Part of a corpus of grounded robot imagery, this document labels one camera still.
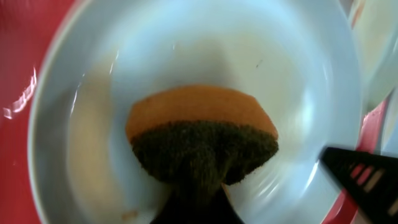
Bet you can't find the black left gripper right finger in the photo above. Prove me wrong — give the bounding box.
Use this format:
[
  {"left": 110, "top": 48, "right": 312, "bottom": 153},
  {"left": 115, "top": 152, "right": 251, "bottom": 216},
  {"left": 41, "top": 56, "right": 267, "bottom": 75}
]
[{"left": 320, "top": 147, "right": 397, "bottom": 224}]

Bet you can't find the light blue plate back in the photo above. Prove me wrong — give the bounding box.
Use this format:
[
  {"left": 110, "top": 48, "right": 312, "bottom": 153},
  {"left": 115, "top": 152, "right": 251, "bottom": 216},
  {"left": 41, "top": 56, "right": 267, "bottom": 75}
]
[{"left": 349, "top": 0, "right": 397, "bottom": 111}]

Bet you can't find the red plastic tray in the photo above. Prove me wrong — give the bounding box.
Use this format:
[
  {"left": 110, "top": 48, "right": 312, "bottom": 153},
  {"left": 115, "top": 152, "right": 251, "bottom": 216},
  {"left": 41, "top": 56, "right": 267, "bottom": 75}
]
[{"left": 0, "top": 0, "right": 391, "bottom": 224}]

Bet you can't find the light blue plate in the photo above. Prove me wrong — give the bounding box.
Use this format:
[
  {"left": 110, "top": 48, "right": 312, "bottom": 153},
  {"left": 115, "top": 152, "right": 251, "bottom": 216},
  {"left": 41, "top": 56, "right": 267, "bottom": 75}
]
[
  {"left": 349, "top": 0, "right": 397, "bottom": 111},
  {"left": 27, "top": 0, "right": 364, "bottom": 224}
]

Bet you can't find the orange green sponge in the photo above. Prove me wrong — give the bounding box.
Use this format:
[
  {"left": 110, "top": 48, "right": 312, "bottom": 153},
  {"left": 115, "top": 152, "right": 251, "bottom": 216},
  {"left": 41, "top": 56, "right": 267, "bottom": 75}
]
[{"left": 125, "top": 85, "right": 279, "bottom": 203}]

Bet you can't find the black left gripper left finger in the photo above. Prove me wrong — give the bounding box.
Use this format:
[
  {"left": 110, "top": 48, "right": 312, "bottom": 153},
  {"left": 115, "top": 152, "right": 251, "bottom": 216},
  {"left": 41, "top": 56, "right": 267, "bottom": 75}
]
[{"left": 150, "top": 187, "right": 244, "bottom": 224}]

